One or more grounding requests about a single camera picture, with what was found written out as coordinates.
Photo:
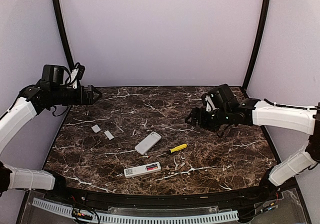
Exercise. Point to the white slotted cable duct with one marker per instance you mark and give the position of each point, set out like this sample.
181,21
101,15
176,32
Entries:
136,216

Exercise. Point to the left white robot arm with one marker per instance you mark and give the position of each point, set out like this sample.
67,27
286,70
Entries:
57,86

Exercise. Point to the small remote battery cover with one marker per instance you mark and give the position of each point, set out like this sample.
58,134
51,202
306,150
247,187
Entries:
109,135

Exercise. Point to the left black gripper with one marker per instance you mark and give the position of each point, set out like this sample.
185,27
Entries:
89,100

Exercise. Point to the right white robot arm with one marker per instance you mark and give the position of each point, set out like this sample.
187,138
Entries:
221,107

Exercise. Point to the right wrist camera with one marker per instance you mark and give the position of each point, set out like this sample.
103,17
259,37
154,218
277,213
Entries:
209,105

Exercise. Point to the large white remote control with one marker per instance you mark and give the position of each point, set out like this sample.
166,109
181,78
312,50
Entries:
148,142

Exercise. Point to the right black frame post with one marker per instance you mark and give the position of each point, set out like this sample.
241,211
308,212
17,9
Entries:
257,43

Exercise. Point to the black front rail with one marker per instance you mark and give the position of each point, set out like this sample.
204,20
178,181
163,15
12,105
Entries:
241,198

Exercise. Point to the yellow handled screwdriver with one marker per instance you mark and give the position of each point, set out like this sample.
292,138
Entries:
175,149

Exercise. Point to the white battery cover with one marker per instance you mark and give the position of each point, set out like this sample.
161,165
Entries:
96,128

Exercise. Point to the small white remote control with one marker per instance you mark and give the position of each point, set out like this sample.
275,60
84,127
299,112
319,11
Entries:
140,170

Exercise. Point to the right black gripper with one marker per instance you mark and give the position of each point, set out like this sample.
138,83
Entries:
201,121

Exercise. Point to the left black frame post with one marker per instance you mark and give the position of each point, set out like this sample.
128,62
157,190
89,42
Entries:
62,33

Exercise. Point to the black frame post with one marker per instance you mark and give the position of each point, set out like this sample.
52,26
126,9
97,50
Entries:
257,43
62,33

